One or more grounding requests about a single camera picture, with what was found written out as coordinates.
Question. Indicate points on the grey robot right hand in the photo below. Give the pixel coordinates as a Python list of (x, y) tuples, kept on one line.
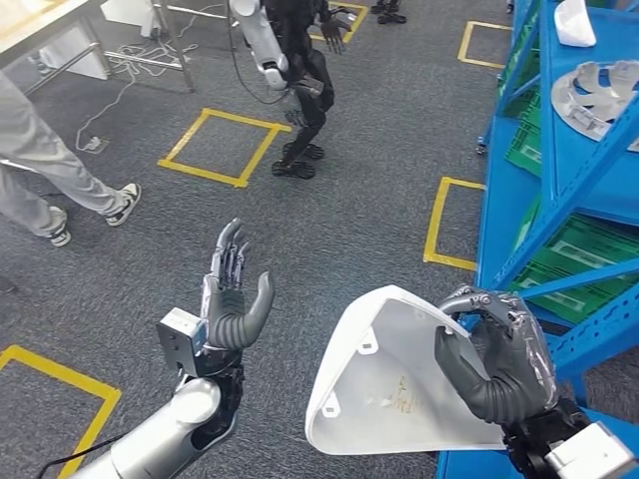
[(514, 370)]

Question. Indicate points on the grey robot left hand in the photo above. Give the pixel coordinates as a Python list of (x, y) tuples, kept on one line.
[(227, 317)]

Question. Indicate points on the white plastic shell part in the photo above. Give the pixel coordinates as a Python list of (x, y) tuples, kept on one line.
[(574, 23), (379, 396)]

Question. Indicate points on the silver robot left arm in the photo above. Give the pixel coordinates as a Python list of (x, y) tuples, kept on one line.
[(165, 436)]

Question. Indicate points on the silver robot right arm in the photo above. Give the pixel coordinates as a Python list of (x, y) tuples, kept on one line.
[(529, 443)]

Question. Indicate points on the blue metal shelf rack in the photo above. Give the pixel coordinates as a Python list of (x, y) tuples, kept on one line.
[(574, 178), (599, 330)]

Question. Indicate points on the round silver metal part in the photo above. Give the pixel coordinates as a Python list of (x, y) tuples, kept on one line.
[(574, 99)]

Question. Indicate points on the green plastic crate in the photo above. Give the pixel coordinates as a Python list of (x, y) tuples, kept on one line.
[(519, 66), (524, 142), (574, 264)]

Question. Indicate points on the yellow floor tape square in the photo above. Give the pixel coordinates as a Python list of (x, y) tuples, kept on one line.
[(464, 46), (356, 20), (432, 225), (60, 373), (199, 172)]

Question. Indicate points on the metal floor socket plate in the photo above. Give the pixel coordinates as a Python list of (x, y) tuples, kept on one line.
[(96, 145)]

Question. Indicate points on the person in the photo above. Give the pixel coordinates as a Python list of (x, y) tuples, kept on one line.
[(50, 158)]

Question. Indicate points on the white box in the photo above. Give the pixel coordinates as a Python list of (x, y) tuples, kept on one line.
[(130, 13)]

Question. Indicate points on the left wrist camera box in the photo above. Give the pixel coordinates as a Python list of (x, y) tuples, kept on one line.
[(180, 340)]

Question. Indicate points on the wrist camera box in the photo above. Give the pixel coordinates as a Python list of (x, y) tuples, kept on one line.
[(589, 456), (180, 340)]

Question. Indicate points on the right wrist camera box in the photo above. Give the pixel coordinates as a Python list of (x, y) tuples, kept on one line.
[(589, 456)]

